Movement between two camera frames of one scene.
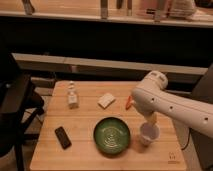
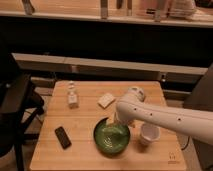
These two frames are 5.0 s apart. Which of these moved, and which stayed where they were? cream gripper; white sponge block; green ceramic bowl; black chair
Moved: cream gripper
Stayed: white sponge block; black chair; green ceramic bowl
